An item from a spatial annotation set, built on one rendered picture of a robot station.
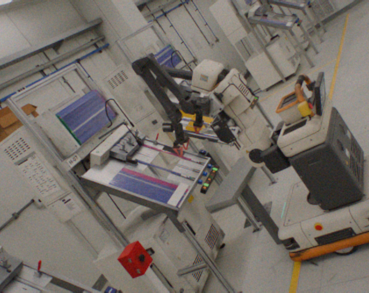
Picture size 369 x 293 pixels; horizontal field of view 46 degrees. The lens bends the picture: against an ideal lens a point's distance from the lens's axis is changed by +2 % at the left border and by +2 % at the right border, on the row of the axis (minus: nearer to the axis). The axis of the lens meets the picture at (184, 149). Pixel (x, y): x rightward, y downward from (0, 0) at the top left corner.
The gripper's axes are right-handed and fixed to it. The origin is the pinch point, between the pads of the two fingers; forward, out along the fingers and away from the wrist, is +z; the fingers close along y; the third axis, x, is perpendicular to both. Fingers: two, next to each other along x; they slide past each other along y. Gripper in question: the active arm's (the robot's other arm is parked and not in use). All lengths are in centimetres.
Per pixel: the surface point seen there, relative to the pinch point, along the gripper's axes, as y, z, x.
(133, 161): 49, 9, -34
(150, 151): 24.5, 11.9, -30.1
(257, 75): -425, 71, 4
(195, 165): 26.8, 14.7, 7.0
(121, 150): 43, 6, -46
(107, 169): 60, 13, -49
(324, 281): 94, 32, 103
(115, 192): 79, 17, -34
